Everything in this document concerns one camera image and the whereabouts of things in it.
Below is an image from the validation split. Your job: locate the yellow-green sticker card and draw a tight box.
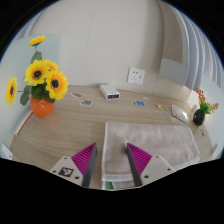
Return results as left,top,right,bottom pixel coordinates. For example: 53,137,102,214
157,104,171,113

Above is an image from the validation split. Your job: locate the white wall socket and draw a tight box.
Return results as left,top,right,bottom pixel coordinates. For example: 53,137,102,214
126,66,146,86

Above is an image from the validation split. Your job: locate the orange round vase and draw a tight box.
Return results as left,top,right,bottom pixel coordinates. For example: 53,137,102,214
29,94,56,118

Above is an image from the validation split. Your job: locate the white panel clamp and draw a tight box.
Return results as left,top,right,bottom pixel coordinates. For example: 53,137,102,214
0,143,14,160
209,143,219,155

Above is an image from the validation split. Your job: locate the artificial sunflower bouquet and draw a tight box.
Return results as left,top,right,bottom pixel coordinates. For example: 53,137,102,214
4,34,70,107

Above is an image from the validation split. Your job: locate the fan-shaped printed booklet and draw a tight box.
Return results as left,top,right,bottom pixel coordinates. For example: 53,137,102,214
170,104,189,124

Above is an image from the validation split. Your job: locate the black round vase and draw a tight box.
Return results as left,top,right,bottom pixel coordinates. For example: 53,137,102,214
192,108,206,127

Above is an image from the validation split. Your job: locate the frosted desk divider panel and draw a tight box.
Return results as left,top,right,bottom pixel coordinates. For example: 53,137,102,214
0,34,63,158
188,74,224,161

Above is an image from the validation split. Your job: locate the small blue picture card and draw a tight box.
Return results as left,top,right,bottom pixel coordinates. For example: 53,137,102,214
132,98,147,108

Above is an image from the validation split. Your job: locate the small pink sticker card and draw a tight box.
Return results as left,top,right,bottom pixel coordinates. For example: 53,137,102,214
70,91,83,99

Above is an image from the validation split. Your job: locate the beige towel with green stripe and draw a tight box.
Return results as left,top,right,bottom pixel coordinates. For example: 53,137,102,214
100,121,202,191

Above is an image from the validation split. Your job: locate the red and orange flower sprig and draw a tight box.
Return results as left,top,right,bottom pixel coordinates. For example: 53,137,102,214
194,87,220,115

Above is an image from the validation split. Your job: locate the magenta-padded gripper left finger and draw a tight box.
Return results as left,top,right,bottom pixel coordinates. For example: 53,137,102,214
49,142,98,188

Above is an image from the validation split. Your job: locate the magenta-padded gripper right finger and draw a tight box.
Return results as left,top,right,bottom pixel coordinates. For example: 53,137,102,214
125,142,177,188

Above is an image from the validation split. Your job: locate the small white box device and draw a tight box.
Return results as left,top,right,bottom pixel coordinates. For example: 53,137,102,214
98,84,121,101

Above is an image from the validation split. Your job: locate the small green sticker card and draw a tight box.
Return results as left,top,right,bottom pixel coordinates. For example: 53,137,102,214
79,98,94,108

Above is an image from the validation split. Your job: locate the light grey pleated curtain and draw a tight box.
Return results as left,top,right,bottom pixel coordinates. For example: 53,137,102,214
159,1,224,93

